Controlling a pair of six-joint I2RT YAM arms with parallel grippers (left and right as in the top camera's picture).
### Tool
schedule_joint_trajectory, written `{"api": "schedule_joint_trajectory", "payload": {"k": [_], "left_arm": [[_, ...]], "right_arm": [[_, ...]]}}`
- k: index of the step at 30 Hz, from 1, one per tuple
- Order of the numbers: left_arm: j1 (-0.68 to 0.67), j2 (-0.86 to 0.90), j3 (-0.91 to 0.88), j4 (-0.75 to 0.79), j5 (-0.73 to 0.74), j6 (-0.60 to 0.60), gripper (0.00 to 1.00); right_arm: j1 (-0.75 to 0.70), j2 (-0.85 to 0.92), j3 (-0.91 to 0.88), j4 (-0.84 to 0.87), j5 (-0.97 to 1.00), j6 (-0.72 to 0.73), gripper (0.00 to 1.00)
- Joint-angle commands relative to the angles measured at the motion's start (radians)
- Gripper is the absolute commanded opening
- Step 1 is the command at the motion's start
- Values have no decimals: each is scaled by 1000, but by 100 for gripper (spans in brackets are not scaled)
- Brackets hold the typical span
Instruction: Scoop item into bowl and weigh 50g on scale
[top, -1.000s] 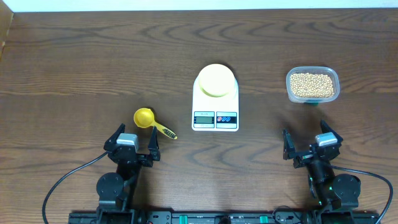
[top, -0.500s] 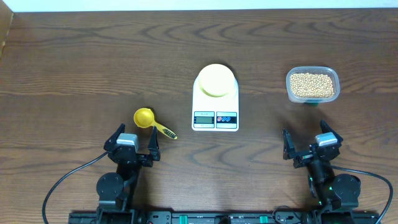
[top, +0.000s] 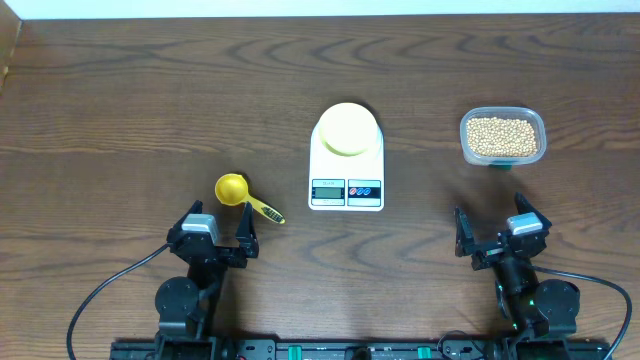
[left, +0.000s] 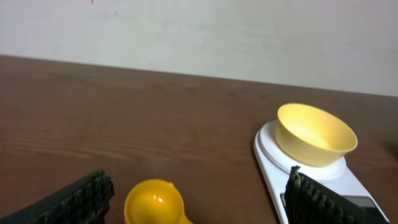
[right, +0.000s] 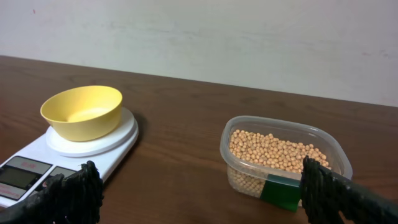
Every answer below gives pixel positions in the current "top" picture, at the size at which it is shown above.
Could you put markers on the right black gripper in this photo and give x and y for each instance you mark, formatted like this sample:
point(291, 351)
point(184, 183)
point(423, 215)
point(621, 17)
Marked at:
point(465, 242)

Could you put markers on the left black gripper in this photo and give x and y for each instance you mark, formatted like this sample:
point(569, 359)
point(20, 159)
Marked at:
point(247, 243)

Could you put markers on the yellow plastic measuring scoop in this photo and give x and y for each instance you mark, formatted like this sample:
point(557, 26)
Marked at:
point(232, 190)

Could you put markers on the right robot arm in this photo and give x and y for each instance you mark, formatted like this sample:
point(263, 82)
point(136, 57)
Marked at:
point(537, 308)

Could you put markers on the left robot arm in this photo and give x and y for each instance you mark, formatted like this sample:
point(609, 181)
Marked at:
point(186, 304)

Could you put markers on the white digital kitchen scale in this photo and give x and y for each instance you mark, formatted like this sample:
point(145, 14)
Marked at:
point(346, 183)

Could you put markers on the pale yellow bowl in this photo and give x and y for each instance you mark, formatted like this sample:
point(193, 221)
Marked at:
point(348, 129)

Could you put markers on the clear plastic container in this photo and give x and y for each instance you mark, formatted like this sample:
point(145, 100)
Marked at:
point(504, 112)

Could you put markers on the soybeans in container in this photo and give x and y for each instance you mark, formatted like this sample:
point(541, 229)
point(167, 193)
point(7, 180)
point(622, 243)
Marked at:
point(498, 137)

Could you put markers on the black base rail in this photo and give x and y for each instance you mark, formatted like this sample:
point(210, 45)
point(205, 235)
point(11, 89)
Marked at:
point(265, 349)

